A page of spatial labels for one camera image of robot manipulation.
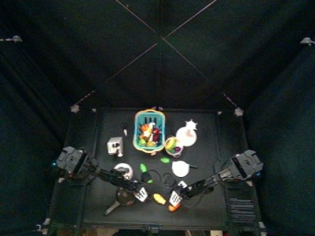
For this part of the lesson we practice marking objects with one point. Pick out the yellow toy corn cob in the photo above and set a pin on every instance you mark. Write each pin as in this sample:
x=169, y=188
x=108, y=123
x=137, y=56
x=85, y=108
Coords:
x=159, y=199

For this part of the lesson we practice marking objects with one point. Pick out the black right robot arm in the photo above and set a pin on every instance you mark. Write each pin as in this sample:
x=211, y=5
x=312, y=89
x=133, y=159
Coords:
x=243, y=164

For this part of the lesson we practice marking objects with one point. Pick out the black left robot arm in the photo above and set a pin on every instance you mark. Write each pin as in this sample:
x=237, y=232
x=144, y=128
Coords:
x=73, y=161

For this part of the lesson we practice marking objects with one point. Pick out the green toy husk leaf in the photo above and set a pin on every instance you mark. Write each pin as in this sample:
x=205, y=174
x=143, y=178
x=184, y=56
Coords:
x=143, y=168
x=149, y=181
x=164, y=160

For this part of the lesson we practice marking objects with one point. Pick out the orange toy carrot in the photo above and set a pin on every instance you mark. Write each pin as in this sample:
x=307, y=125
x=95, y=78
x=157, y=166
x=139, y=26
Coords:
x=173, y=208

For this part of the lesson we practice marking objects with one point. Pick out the white toy kettle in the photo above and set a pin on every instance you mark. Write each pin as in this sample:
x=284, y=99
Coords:
x=128, y=174

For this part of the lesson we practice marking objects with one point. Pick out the black frying pan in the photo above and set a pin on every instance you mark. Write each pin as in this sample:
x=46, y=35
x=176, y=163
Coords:
x=123, y=198

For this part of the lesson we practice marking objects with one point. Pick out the small white toy piece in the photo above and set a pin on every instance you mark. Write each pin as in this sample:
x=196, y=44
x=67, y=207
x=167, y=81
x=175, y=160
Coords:
x=152, y=153

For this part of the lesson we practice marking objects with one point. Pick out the white bowl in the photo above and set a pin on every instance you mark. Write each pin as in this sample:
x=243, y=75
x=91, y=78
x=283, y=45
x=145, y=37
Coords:
x=172, y=155

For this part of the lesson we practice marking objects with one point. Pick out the yellow-green toy fruit slice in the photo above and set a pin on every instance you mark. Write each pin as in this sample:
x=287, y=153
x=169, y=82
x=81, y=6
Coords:
x=151, y=143

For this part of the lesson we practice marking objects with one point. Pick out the purple toy fruit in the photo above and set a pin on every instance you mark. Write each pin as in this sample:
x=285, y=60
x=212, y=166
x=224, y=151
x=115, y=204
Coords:
x=177, y=150

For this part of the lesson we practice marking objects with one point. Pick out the green toy star fruit slice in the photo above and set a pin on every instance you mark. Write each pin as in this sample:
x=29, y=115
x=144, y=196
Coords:
x=141, y=142

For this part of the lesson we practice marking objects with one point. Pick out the yellow toy banana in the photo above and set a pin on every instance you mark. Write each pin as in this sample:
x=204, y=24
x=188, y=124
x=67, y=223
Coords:
x=171, y=143

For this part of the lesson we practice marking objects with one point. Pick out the white text label sticker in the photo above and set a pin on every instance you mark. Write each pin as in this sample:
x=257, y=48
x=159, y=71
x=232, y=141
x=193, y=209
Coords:
x=241, y=210

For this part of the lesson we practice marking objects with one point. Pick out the red toy food piece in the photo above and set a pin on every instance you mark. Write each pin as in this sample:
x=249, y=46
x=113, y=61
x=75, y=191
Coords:
x=156, y=132

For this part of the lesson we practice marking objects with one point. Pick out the teal basket with orange rim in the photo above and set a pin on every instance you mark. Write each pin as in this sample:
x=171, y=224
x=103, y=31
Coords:
x=136, y=132

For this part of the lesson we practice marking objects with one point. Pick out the small black white utensil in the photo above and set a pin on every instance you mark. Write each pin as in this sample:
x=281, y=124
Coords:
x=124, y=131

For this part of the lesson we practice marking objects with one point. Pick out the orange toy fruit piece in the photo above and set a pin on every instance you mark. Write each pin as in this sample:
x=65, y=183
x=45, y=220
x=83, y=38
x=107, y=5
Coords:
x=144, y=127

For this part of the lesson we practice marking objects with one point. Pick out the silver frame corner bracket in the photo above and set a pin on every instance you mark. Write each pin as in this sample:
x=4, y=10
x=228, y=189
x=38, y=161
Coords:
x=307, y=41
x=75, y=108
x=239, y=111
x=16, y=38

